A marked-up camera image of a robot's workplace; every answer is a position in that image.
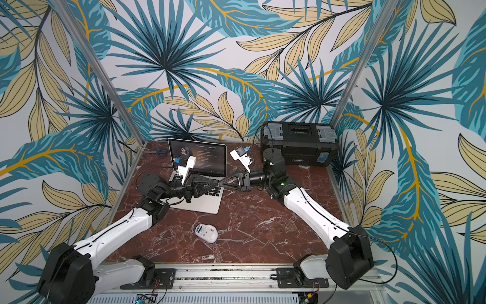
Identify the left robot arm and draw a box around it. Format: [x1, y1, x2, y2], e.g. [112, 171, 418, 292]
[37, 174, 220, 303]

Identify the aluminium frame post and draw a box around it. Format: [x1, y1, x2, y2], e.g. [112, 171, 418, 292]
[330, 0, 398, 129]
[51, 0, 146, 146]

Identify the right aluminium frame post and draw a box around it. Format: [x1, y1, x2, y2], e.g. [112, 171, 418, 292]
[330, 0, 398, 129]

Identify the black plastic toolbox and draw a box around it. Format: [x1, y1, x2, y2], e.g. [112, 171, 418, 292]
[259, 121, 339, 167]

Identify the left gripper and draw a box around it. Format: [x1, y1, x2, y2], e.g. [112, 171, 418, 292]
[158, 172, 218, 203]

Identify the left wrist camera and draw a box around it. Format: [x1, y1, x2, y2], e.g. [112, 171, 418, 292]
[177, 155, 196, 184]

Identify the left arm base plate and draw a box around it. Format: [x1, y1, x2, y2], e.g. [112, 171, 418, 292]
[120, 269, 176, 290]

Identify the white wireless mouse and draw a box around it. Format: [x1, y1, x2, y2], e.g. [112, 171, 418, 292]
[195, 224, 218, 244]

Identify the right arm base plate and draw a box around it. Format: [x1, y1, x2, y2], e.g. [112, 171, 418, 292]
[270, 267, 329, 289]

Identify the aluminium front rail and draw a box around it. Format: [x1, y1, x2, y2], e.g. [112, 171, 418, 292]
[87, 263, 390, 303]

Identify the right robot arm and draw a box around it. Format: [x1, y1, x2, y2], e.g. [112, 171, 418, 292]
[220, 146, 374, 290]

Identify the silver laptop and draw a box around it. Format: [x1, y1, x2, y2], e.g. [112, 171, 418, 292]
[168, 139, 227, 214]

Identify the left aluminium frame post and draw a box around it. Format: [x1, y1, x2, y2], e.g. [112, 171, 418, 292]
[51, 0, 146, 146]

